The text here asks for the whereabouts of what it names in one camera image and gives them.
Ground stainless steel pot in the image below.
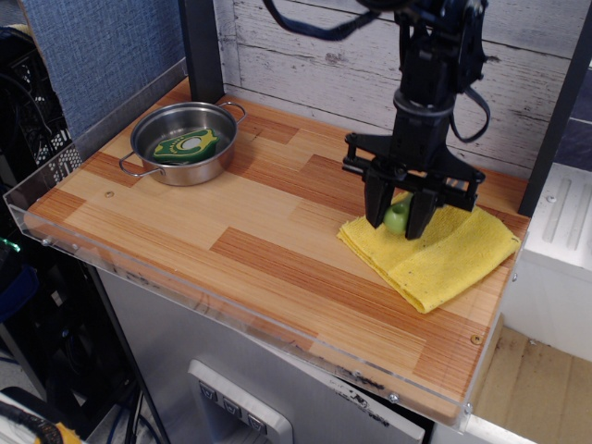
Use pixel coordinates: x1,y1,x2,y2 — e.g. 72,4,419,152
118,102,247,186

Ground white ribbed box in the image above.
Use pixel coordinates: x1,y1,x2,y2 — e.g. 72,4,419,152
517,163,591,280

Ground green handled grey spatula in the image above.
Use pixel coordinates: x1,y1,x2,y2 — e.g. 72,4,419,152
383,193,413,234

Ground green yellow toy in pot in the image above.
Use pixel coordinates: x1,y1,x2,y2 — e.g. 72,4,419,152
154,129,219,165

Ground yellow folded cloth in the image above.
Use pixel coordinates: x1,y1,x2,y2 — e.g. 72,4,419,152
338,205,521,314

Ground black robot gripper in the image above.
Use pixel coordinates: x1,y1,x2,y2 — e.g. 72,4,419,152
343,99,485,240

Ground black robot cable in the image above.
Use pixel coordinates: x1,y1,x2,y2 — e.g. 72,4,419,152
263,0,383,42

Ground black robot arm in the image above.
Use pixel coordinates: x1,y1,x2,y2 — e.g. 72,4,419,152
343,1,488,240

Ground black vertical frame post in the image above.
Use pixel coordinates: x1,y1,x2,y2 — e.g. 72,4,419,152
517,0,592,217

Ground silver toy fridge cabinet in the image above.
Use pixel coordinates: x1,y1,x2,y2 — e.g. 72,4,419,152
96,267,434,443

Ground clear acrylic table guard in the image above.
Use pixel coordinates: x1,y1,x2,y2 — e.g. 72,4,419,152
6,141,513,426

